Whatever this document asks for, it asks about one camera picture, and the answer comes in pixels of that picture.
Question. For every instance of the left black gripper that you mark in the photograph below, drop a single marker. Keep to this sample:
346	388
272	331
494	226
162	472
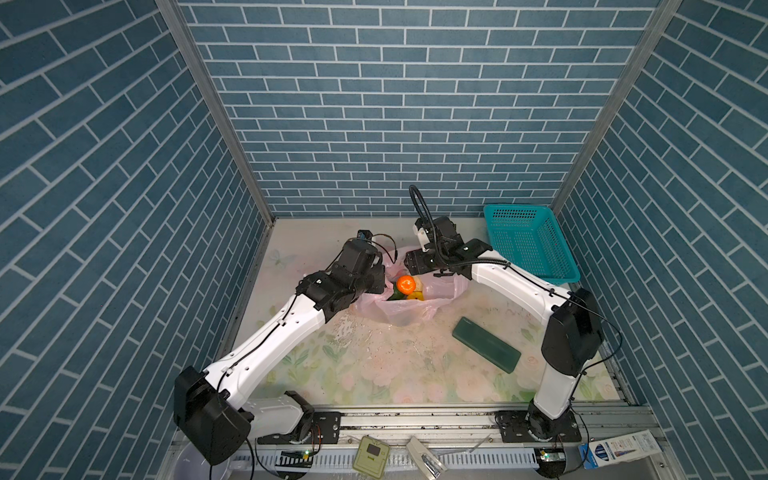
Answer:
378	285

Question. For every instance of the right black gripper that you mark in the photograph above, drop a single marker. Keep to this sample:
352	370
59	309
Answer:
415	261

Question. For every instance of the pink plastic bag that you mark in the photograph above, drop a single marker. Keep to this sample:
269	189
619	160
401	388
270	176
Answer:
438	292

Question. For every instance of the orange tangerine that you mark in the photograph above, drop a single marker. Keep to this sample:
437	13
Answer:
406	285

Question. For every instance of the teal plastic basket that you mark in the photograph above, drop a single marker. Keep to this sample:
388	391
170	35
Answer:
530	237

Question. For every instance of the bright green lime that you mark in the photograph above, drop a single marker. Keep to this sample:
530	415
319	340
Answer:
397	295

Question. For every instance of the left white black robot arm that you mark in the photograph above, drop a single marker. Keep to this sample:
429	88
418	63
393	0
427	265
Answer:
258	360

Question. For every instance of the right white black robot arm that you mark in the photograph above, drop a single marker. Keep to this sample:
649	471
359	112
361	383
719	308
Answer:
572	325

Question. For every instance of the dark green rectangular block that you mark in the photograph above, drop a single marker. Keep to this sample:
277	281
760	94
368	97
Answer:
488	346

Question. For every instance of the green digital timer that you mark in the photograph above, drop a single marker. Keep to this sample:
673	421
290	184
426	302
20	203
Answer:
371	457

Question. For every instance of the white small device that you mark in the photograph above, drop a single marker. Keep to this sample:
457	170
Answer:
425	460

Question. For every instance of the white round bowl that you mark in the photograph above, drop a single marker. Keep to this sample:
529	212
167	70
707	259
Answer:
191	465

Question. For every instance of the blue white paper box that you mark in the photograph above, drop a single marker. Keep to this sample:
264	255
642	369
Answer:
621	449

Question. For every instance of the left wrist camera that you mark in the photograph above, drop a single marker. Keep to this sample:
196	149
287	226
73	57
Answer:
361	258

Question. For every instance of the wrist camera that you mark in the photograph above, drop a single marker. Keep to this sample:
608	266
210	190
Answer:
361	258
438	235

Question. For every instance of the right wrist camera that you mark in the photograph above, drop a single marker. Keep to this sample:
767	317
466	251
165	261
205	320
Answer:
438	235

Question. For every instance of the aluminium mounting rail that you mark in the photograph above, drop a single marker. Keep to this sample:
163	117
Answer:
454	425

